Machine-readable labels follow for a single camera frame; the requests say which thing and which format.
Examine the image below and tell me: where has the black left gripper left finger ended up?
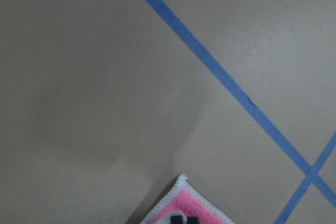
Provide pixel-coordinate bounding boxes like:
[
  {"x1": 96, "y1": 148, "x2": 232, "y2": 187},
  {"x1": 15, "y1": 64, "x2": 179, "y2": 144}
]
[{"x1": 170, "y1": 215, "x2": 183, "y2": 224}]

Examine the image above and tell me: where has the pink towel with grey back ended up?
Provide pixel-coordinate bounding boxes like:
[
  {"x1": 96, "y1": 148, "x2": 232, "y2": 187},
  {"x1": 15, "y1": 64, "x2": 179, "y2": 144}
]
[{"x1": 141, "y1": 174, "x2": 233, "y2": 224}]

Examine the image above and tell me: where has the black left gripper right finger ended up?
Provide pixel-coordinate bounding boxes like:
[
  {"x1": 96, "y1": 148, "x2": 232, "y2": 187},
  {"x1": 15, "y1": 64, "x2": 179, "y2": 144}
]
[{"x1": 187, "y1": 217, "x2": 197, "y2": 224}]

